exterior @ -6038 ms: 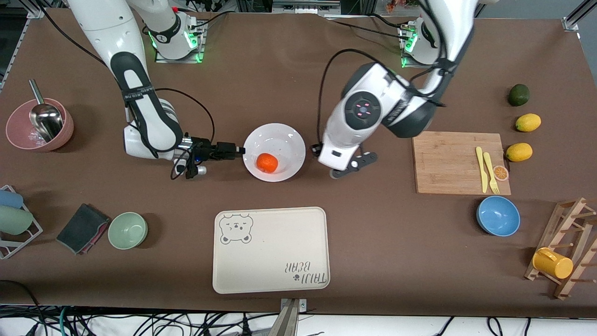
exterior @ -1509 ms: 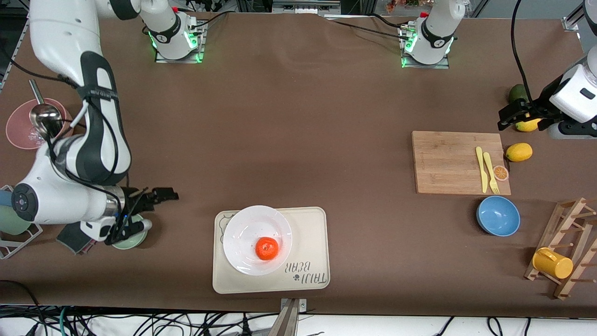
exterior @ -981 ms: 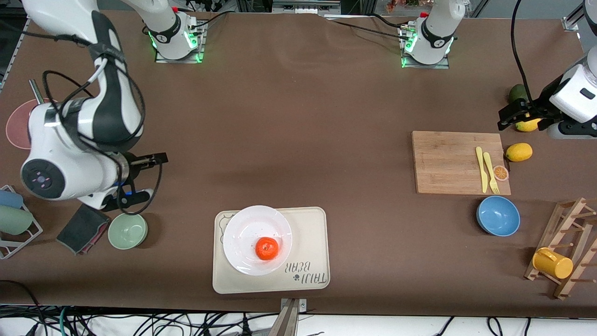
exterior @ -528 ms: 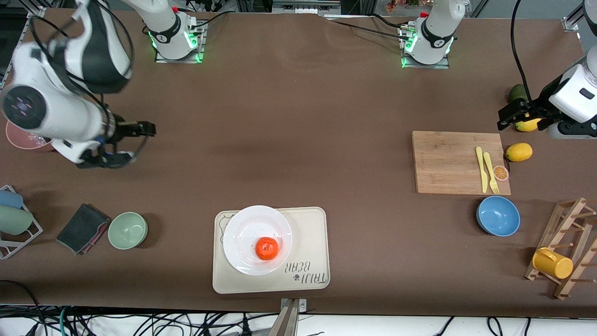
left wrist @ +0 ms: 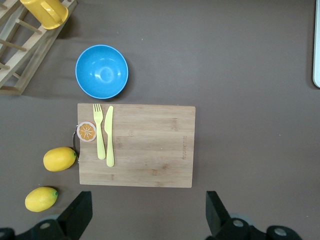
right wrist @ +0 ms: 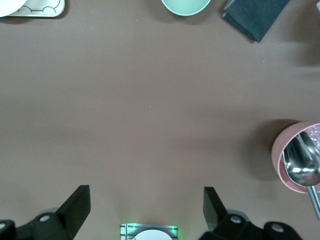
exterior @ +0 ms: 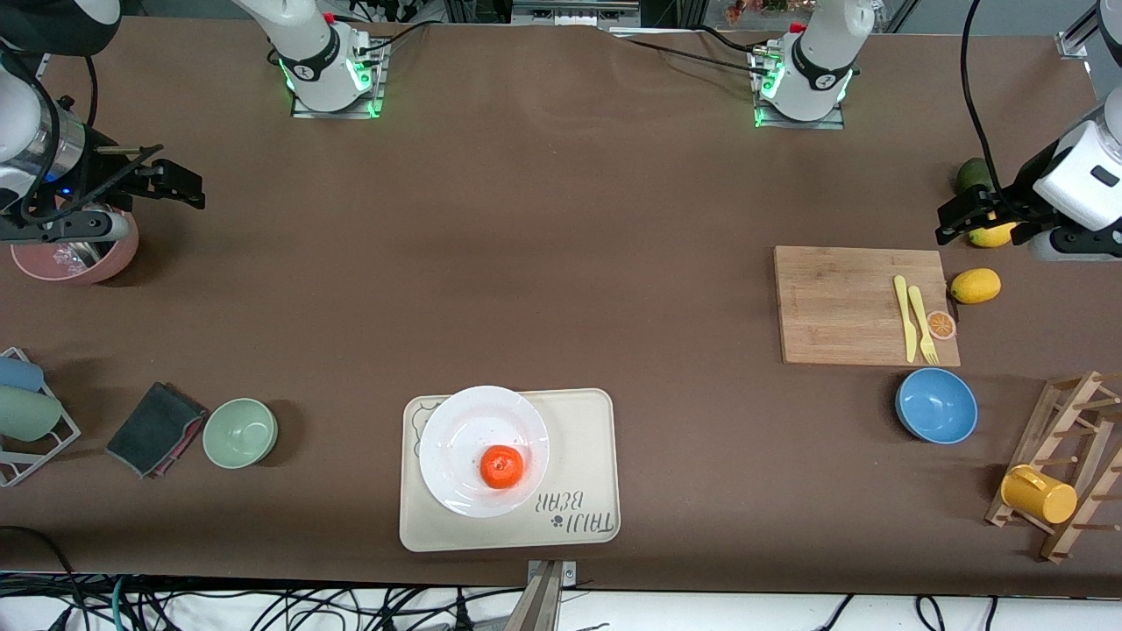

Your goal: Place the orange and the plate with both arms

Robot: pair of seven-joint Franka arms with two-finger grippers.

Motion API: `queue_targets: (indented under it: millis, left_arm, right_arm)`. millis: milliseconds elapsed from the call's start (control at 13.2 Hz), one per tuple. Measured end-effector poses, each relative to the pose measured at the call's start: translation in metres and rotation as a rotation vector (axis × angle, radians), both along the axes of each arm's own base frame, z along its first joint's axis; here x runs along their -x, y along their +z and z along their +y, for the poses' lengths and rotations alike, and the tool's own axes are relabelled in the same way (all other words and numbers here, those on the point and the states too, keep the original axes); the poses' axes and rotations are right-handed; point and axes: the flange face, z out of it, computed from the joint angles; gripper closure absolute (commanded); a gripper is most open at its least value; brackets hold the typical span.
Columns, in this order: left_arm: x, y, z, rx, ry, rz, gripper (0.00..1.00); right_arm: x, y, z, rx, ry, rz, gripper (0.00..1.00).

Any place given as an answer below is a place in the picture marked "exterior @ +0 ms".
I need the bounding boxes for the black base cable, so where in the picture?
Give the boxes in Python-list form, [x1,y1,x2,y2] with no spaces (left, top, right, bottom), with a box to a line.
[355,22,430,55]
[614,33,772,75]

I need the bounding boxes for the wooden cutting board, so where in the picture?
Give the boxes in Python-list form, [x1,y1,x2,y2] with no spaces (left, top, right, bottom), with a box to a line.
[773,246,962,367]

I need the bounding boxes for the dark green avocado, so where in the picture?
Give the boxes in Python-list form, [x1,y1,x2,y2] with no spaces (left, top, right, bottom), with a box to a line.
[955,158,996,194]

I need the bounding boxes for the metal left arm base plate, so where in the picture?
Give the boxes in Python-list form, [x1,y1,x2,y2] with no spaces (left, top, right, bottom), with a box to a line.
[752,48,847,131]

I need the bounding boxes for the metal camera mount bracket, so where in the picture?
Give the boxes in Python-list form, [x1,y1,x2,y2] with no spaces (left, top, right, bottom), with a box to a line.
[504,561,579,631]

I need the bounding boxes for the white round plate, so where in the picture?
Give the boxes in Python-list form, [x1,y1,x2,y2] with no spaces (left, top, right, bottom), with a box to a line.
[419,386,550,519]

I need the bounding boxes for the blue cup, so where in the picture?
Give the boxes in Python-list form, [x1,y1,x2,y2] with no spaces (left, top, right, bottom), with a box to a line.
[0,356,45,393]

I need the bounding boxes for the orange fruit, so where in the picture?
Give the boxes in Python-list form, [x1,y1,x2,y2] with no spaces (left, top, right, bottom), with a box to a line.
[479,445,525,490]

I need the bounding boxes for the yellow plastic knife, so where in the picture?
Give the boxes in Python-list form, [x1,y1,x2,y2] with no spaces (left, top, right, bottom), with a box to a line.
[893,275,918,364]

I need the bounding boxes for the blue bowl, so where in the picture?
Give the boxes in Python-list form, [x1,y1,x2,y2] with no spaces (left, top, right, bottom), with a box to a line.
[895,367,979,445]

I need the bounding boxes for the yellow cup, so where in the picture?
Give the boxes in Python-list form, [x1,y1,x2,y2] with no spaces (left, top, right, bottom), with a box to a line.
[1000,464,1078,525]

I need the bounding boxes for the pale green cup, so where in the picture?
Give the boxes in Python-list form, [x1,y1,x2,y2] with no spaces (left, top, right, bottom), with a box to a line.
[0,386,64,443]

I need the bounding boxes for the pale green bowl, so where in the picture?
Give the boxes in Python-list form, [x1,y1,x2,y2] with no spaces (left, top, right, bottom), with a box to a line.
[202,398,279,470]

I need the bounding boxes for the cream bear print tray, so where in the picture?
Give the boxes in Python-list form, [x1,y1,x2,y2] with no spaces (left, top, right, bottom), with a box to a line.
[400,388,621,553]

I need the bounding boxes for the yellow plastic fork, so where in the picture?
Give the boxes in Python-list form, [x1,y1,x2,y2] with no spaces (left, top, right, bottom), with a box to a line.
[907,286,941,366]

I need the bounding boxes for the metal frame bar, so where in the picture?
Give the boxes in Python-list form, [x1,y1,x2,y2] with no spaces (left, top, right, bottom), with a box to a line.
[513,0,641,27]

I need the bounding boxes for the pink bowl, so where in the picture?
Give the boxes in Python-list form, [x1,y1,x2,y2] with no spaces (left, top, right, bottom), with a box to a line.
[11,206,139,284]

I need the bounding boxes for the yellow lemon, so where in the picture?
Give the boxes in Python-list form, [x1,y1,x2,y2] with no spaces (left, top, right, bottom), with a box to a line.
[951,268,1002,305]
[969,219,1018,249]

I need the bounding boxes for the wooden cup rack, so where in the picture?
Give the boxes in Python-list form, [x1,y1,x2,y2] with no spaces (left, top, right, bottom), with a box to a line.
[985,370,1122,564]

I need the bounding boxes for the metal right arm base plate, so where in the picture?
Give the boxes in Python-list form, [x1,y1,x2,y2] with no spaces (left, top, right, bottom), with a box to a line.
[291,39,387,119]

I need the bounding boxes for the white wire cup rack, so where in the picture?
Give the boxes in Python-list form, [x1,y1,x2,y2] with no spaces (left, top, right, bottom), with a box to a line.
[0,347,82,488]

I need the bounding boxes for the dark grey folded cloth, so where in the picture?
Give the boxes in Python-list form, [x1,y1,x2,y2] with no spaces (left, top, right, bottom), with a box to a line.
[105,381,209,479]

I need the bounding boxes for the aluminium corner profile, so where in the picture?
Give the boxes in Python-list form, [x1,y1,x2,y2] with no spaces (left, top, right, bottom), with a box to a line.
[1056,9,1101,58]

